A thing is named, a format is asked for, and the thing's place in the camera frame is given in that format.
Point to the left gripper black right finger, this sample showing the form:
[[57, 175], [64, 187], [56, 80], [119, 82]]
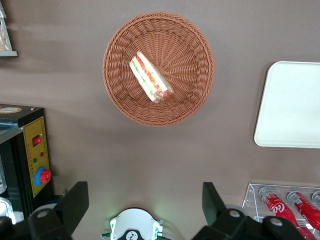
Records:
[[215, 207]]

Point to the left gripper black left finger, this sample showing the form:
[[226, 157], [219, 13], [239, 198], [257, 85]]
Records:
[[72, 205]]

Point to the triangle sandwich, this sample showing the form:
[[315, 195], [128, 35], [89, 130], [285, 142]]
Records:
[[150, 77]]

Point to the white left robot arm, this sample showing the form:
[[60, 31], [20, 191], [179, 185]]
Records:
[[135, 222]]

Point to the cream plastic tray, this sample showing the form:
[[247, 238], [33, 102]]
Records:
[[287, 105]]

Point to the brown wicker basket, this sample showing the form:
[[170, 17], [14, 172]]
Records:
[[187, 75]]

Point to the clear acrylic bottle rack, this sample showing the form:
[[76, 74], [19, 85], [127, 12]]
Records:
[[250, 197]]

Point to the red cola bottle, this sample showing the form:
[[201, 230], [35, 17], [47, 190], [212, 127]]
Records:
[[306, 207], [275, 207]]

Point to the steel food pan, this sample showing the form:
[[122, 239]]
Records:
[[5, 208]]

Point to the black food warmer machine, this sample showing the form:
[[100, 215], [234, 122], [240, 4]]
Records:
[[25, 120]]

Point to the grey snack display rack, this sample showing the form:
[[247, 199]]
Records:
[[10, 53]]

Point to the clear cracker snack pack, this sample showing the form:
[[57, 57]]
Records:
[[2, 35]]

